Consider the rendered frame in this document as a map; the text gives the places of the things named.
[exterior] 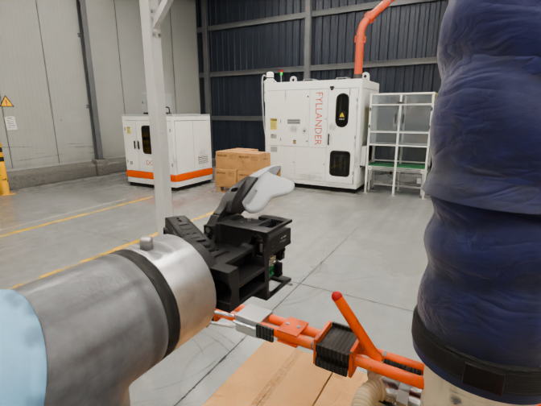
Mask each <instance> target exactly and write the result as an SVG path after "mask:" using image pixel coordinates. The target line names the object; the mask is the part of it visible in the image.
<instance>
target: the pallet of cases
mask: <svg viewBox="0 0 541 406"><path fill-rule="evenodd" d="M270 165H271V153H270V152H264V151H258V149H249V148H234V149H228V150H223V151H216V168H215V185H216V186H217V190H216V192H221V193H226V192H227V191H225V190H224V187H225V188H228V189H229V188H231V187H232V186H233V185H234V184H236V183H237V182H238V181H240V180H242V179H243V178H245V177H246V176H250V175H252V174H253V173H255V172H257V171H259V170H261V169H263V168H266V167H269V166H270Z"/></svg>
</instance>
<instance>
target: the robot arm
mask: <svg viewBox="0 0 541 406"><path fill-rule="evenodd" d="M280 169H281V166H280V165H274V166H269V167H266V168H263V169H261V170H259V171H257V172H255V173H253V174H252V175H250V176H246V177H245V178H243V179H242V180H240V181H238V182H237V183H236V184H234V185H233V186H232V187H231V188H229V190H228V191H227V192H226V193H225V195H224V196H223V197H222V199H221V202H220V204H219V206H218V207H217V209H216V210H215V211H214V212H213V214H212V215H211V216H210V218H209V221H208V222H207V224H205V225H204V233H202V232H201V231H200V230H199V229H198V228H197V227H196V226H195V225H194V224H193V223H192V222H191V221H190V220H189V219H188V218H187V217H186V216H185V215H181V216H175V217H166V218H165V227H164V228H163V234H161V235H156V236H154V237H151V236H149V235H146V236H142V237H141V238H140V239H139V241H140V242H137V243H135V244H133V245H130V246H127V247H124V248H122V249H120V250H117V251H114V252H111V253H109V254H106V255H103V256H100V257H97V258H95V259H91V260H89V261H87V262H84V263H81V264H78V265H76V266H73V267H70V268H67V269H64V270H63V271H58V272H57V273H54V274H51V275H48V276H45V277H43V278H40V279H38V280H34V281H32V282H30V283H27V284H24V285H21V286H18V287H16V288H12V289H1V290H0V406H130V389H129V387H130V385H131V384H132V383H133V382H134V381H135V380H136V379H138V378H139V377H140V376H142V375H143V374H145V373H146V372H147V371H149V370H150V369H151V368H152V367H154V366H155V365H156V364H158V363H159V362H160V361H162V360H163V359H164V358H166V357H167V356H168V355H169V354H171V353H172V352H174V351H175V350H177V349H178V348H179V347H181V346H182V345H183V344H184V343H185V342H187V341H188V340H190V339H191V338H193V337H194V336H195V335H197V334H198V333H199V332H200V331H201V330H203V329H204V328H205V327H206V326H208V325H209V323H210V321H211V320H212V319H213V316H214V313H215V309H220V310H222V311H224V312H227V313H231V312H232V311H234V310H235V309H236V308H237V307H238V306H240V305H241V304H243V303H244V302H245V301H247V300H248V299H250V298H251V297H252V296H254V297H257V298H259V299H263V300H269V299H270V298H271V297H272V296H273V295H274V294H275V293H276V292H278V291H279V290H280V289H281V288H283V287H284V286H285V285H287V286H292V285H293V284H291V283H289V282H290V281H291V277H287V276H284V275H282V274H283V263H281V262H279V261H281V260H282V259H284V258H285V250H286V248H285V247H286V246H287V245H289V244H291V228H289V227H284V226H286V225H288V224H289V223H291V222H292V219H290V218H284V217H276V216H269V215H264V214H263V215H261V216H259V217H258V219H255V218H251V217H243V216H242V215H240V214H242V213H243V212H244V211H247V212H248V213H258V212H260V211H262V210H263V209H264V208H265V207H266V205H267V203H268V202H269V201H270V200H271V199H273V198H275V197H281V196H284V195H287V194H289V193H291V192H292V190H293V189H294V187H295V184H294V182H293V181H291V180H288V179H285V178H282V177H280V176H277V174H278V173H279V171H280ZM271 281H272V282H275V283H279V284H280V285H278V286H277V287H276V288H275V289H273V290H272V291H269V282H271Z"/></svg>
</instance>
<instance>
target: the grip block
mask: <svg viewBox="0 0 541 406"><path fill-rule="evenodd" d="M360 351H361V343H360V342H359V341H358V339H357V337H356V336H355V334H354V333H353V331H352V330H351V328H350V327H349V326H348V325H343V324H341V323H338V322H335V321H333V322H331V321H328V322H327V323H326V324H325V326H324V327H323V328H322V330H321V331H320V332H319V333H318V334H317V335H316V337H315V338H314V344H313V364H315V366H317V367H320V368H323V369H325V370H327V371H331V372H333V373H336V374H338V375H342V376H344V377H347V376H348V377H350V378H352V377H353V374H354V372H355V370H356V369H357V366H354V359H355V357H356V354H359V355H361V356H363V354H360ZM348 371H349V373H348Z"/></svg>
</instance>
